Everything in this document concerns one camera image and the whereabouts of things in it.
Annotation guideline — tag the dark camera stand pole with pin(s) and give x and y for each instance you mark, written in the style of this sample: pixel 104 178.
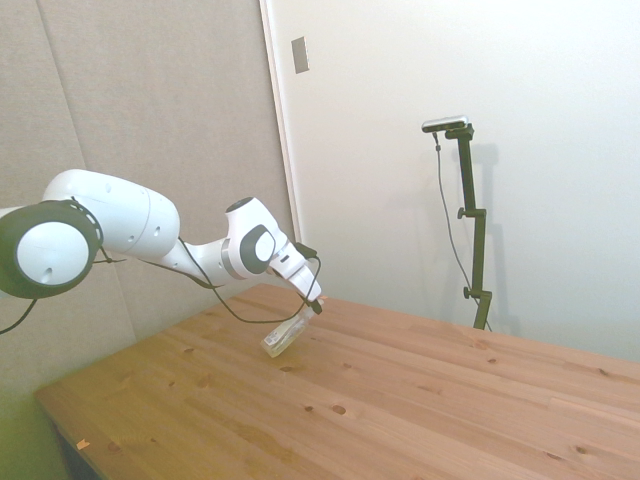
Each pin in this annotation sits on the dark camera stand pole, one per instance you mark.
pixel 475 230

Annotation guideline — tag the clear sanitizer pump bottle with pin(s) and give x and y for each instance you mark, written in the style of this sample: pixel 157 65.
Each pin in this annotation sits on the clear sanitizer pump bottle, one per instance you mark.
pixel 285 336

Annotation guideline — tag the grey wall plate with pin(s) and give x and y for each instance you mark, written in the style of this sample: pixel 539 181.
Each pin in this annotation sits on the grey wall plate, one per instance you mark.
pixel 301 55

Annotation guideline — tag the white door frame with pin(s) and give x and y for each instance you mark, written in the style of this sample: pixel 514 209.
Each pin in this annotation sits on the white door frame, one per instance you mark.
pixel 282 125

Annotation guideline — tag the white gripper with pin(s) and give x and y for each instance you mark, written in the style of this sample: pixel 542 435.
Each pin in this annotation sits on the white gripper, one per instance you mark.
pixel 302 280

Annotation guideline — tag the grey stereo camera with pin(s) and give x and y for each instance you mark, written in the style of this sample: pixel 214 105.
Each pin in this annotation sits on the grey stereo camera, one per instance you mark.
pixel 445 123

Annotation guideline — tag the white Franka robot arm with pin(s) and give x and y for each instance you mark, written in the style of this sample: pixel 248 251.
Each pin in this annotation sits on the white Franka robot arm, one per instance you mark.
pixel 125 215

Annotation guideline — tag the small orange scrap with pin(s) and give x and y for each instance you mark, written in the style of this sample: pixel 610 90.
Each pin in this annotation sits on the small orange scrap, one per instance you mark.
pixel 82 444

